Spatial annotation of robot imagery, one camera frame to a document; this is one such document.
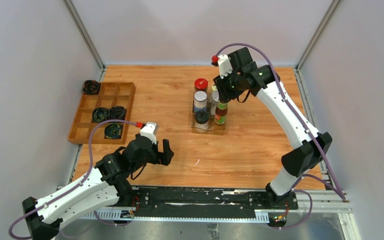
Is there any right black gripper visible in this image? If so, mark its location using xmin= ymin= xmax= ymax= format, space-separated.
xmin=213 ymin=68 xmax=244 ymax=103

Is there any yellow lid spice bottle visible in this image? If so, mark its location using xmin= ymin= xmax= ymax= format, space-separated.
xmin=211 ymin=85 xmax=217 ymax=93

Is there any silver lid glass jar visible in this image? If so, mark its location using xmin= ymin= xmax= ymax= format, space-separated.
xmin=210 ymin=90 xmax=219 ymax=116

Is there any red lid sauce jar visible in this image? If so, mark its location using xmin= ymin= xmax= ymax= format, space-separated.
xmin=194 ymin=78 xmax=209 ymax=93

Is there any yellow cap sauce bottle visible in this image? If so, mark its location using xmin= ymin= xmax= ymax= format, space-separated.
xmin=213 ymin=102 xmax=228 ymax=125

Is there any silver lid blue bottle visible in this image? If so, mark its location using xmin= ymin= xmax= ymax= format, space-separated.
xmin=193 ymin=91 xmax=208 ymax=113

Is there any black lid spice bottle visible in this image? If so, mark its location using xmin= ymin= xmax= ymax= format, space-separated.
xmin=194 ymin=110 xmax=210 ymax=133

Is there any clear plastic organizer bin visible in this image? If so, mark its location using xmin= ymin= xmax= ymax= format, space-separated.
xmin=191 ymin=90 xmax=227 ymax=135

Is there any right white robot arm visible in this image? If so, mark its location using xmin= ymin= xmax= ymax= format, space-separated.
xmin=211 ymin=43 xmax=333 ymax=209

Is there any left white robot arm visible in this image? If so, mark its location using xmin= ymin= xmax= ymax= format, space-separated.
xmin=22 ymin=134 xmax=174 ymax=240

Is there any wooden compartment tray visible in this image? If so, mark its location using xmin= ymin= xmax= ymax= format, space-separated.
xmin=67 ymin=80 xmax=136 ymax=145

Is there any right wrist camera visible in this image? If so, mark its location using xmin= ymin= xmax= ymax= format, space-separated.
xmin=211 ymin=54 xmax=233 ymax=79

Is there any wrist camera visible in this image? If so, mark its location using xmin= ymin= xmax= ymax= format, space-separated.
xmin=211 ymin=54 xmax=233 ymax=79
xmin=139 ymin=122 xmax=159 ymax=145

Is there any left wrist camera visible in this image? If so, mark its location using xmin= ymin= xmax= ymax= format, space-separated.
xmin=139 ymin=122 xmax=159 ymax=145

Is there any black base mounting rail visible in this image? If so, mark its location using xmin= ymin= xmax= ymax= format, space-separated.
xmin=114 ymin=186 xmax=299 ymax=219

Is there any black cable coil lower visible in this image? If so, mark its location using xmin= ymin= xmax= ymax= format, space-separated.
xmin=104 ymin=122 xmax=124 ymax=140

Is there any black cable coil middle right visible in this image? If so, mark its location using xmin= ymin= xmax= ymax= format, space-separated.
xmin=107 ymin=105 xmax=127 ymax=124

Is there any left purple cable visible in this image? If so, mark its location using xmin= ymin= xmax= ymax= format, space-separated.
xmin=8 ymin=119 xmax=145 ymax=240

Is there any purple cable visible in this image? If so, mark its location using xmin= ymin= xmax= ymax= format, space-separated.
xmin=8 ymin=119 xmax=145 ymax=240
xmin=211 ymin=43 xmax=348 ymax=231

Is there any black cable coil outside tray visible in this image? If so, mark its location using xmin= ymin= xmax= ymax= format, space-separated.
xmin=82 ymin=79 xmax=101 ymax=96

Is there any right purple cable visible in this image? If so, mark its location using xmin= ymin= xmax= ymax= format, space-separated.
xmin=211 ymin=43 xmax=348 ymax=231

